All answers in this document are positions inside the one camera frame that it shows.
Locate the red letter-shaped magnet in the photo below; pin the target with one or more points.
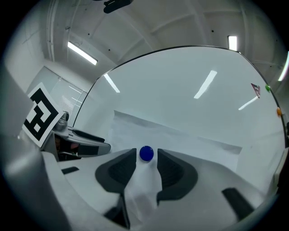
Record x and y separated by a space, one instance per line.
256 90

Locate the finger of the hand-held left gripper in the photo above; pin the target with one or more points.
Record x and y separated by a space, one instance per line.
83 135
103 147

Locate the round orange magnet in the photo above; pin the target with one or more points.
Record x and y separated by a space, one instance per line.
279 111

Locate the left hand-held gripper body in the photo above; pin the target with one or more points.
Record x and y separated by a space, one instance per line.
39 115

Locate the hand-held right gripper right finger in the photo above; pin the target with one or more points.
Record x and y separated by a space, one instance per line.
214 180

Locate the round green magnet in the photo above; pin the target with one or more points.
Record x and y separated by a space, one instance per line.
267 87

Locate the round blue magnet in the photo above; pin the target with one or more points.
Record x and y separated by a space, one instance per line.
146 153

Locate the black ceiling device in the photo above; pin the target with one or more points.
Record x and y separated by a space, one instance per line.
117 5

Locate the large white whiteboard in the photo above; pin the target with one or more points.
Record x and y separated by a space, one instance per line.
169 90

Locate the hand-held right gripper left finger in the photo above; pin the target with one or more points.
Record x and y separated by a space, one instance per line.
85 176

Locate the white paper sheet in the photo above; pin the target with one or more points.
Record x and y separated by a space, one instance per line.
180 144

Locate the long ceiling light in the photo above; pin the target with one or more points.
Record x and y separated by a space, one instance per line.
82 53
232 42
284 67

